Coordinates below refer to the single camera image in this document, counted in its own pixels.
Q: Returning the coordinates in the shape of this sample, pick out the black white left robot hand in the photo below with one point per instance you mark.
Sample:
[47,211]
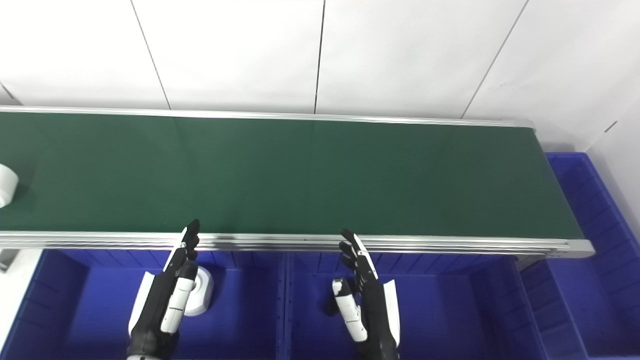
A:
[157,305]

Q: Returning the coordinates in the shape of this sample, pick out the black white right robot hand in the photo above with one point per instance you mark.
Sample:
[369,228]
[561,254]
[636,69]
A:
[375,310]

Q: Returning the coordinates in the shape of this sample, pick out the white cylindrical plastic part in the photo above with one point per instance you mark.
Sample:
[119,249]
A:
[202,292]
[6,185]

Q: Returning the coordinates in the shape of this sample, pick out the blue plastic bin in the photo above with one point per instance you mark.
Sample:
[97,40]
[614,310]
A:
[75,310]
[440,310]
[595,280]

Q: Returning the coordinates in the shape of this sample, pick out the green conveyor belt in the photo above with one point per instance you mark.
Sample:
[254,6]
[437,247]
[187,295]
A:
[320,175]
[450,245]

